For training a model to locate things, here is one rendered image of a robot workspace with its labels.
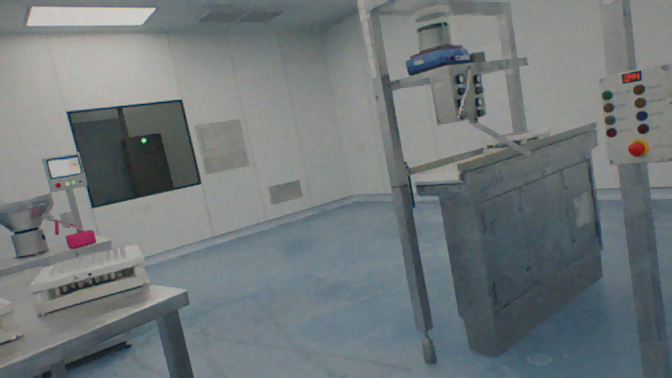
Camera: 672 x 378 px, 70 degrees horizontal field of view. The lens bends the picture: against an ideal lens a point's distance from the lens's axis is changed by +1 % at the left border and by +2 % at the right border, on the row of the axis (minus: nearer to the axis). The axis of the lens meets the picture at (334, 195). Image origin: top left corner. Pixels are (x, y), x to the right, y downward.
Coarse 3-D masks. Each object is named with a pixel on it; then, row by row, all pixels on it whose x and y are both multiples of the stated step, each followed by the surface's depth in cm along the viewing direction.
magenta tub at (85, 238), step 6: (72, 234) 319; (78, 234) 311; (84, 234) 313; (90, 234) 315; (66, 240) 314; (72, 240) 309; (78, 240) 311; (84, 240) 313; (90, 240) 315; (72, 246) 309; (78, 246) 311
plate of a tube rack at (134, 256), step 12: (132, 252) 127; (96, 264) 119; (108, 264) 116; (120, 264) 116; (132, 264) 117; (48, 276) 116; (60, 276) 113; (72, 276) 112; (84, 276) 113; (96, 276) 114; (36, 288) 109; (48, 288) 110
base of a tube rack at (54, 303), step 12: (108, 276) 125; (132, 276) 119; (144, 276) 119; (96, 288) 114; (108, 288) 115; (120, 288) 116; (48, 300) 111; (60, 300) 111; (72, 300) 112; (84, 300) 113; (36, 312) 109
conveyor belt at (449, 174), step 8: (544, 144) 246; (496, 160) 219; (440, 168) 229; (448, 168) 223; (456, 168) 218; (472, 168) 207; (416, 176) 220; (424, 176) 216; (432, 176) 212; (440, 176) 208; (448, 176) 205; (456, 176) 202; (416, 184) 220; (424, 184) 217; (432, 184) 214
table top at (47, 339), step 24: (0, 288) 152; (24, 288) 145; (144, 288) 115; (168, 288) 111; (24, 312) 115; (72, 312) 107; (96, 312) 103; (120, 312) 99; (144, 312) 100; (168, 312) 103; (24, 336) 96; (48, 336) 93; (72, 336) 90; (96, 336) 93; (0, 360) 84; (24, 360) 84; (48, 360) 87
